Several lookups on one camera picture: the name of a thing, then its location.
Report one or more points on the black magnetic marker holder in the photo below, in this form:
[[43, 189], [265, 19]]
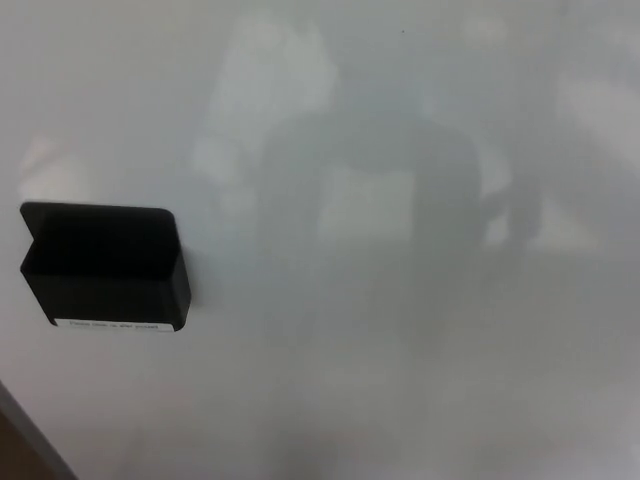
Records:
[[105, 295]]

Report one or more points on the white whiteboard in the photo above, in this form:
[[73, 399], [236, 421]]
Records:
[[380, 390]]

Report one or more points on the grey whiteboard frame edge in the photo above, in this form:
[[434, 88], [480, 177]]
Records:
[[35, 435]]

